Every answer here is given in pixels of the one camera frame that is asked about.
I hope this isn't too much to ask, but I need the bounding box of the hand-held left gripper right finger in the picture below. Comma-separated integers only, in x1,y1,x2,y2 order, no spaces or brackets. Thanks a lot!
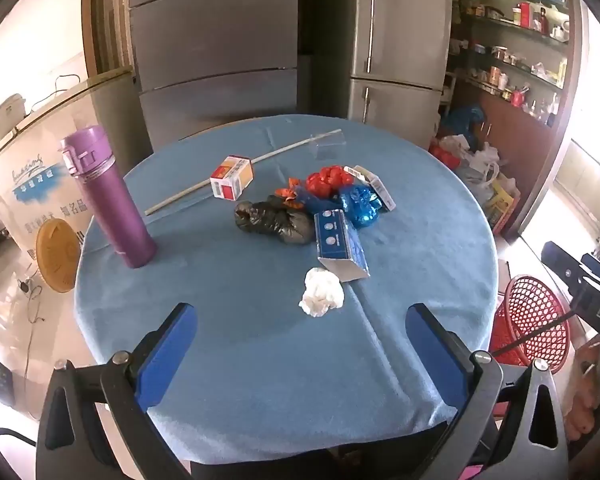
405,303,571,480

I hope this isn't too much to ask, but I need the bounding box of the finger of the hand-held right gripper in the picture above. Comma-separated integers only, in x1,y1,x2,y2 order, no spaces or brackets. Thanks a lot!
541,241,588,291

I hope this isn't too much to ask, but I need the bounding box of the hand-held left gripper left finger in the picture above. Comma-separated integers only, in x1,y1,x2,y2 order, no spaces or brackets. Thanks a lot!
36,302,199,480

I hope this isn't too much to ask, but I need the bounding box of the red plastic mesh basket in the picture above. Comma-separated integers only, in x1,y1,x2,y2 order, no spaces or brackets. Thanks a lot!
490,275,571,375

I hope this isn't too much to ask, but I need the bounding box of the blue plastic bag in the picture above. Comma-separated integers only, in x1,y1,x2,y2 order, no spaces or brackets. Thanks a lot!
300,184,382,229

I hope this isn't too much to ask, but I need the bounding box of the black plastic bag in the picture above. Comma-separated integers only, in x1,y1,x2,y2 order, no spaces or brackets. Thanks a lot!
234,195,318,245

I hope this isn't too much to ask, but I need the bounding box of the orange foil wrapper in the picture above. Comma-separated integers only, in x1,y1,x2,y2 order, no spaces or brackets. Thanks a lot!
275,177,308,209

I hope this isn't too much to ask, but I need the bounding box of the red plastic bag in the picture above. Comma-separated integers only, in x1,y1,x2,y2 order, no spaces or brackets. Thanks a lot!
306,165,355,198

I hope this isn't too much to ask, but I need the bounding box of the person's right hand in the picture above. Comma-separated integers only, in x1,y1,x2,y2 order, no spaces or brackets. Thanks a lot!
565,345,600,442

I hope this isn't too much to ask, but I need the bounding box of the yellow shopping bag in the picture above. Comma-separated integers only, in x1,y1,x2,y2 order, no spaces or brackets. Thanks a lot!
485,175,521,233

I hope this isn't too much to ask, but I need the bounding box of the blue tablecloth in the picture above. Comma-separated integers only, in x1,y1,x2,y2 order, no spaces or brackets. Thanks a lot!
74,114,498,466

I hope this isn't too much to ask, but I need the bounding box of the white plastic bag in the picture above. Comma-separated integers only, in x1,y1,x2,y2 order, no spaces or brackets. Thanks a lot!
460,142,501,186

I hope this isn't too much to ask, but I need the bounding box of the crumpled white tissue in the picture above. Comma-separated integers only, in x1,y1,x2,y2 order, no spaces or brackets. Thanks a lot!
298,267,345,317

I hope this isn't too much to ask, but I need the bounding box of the wooden shelf cabinet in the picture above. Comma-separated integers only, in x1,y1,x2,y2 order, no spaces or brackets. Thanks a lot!
447,0,586,236

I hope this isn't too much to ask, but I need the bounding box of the round yellow lid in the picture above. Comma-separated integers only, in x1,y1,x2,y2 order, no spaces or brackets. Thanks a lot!
35,221,82,293

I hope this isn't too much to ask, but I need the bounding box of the red shopping bag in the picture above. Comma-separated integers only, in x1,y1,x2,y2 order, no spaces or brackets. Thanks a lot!
428,142,461,168

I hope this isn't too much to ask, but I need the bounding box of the dark blue floor bag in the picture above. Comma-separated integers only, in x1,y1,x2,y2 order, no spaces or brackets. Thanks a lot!
440,105,486,141

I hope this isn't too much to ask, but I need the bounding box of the purple insulated bottle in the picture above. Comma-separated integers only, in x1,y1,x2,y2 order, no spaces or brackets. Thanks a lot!
59,126,157,269

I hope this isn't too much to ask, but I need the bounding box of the thin white stick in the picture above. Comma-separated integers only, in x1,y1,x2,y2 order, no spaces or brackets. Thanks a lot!
145,132,331,216

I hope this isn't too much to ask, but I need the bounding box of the orange and white box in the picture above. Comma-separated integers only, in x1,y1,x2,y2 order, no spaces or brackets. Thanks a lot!
210,156,256,201

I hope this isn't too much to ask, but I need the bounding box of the white printed chest freezer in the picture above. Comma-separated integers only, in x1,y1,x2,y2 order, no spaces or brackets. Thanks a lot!
0,67,136,286

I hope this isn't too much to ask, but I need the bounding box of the clear plastic box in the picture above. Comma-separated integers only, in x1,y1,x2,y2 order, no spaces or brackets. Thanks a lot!
310,130,346,161

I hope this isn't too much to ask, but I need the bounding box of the silver two-door refrigerator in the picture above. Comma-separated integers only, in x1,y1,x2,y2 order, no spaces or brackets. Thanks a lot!
347,0,453,148

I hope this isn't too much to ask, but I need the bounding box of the white rice cooker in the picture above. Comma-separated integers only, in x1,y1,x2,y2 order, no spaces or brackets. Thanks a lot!
0,92,31,141

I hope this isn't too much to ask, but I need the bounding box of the large grey refrigerator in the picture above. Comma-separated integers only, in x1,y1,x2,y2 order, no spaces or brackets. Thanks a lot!
127,0,301,153

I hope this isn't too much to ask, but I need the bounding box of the thin floor cable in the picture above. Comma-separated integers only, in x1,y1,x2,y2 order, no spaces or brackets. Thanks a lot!
19,280,47,386

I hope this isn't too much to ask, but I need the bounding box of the wooden door frame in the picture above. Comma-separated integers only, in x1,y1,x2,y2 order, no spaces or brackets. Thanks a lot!
82,0,136,78

